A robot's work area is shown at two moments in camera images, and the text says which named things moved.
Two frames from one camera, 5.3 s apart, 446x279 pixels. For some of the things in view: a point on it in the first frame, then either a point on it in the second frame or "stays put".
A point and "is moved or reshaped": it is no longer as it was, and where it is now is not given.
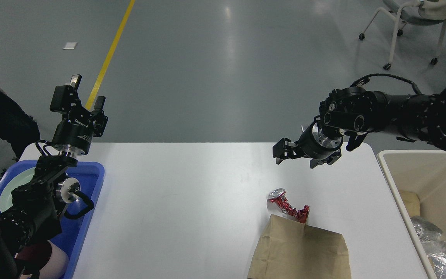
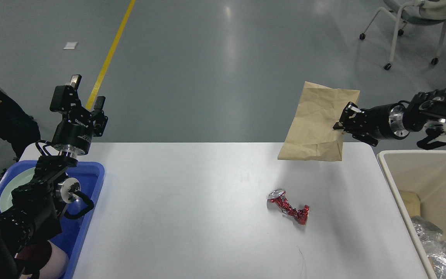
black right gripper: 313,145 -> 389,121
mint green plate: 24,177 stays put
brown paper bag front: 288,249 is moved or reshaped
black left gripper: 73,133 stays put
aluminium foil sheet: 427,231 stays put
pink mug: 44,257 stays put
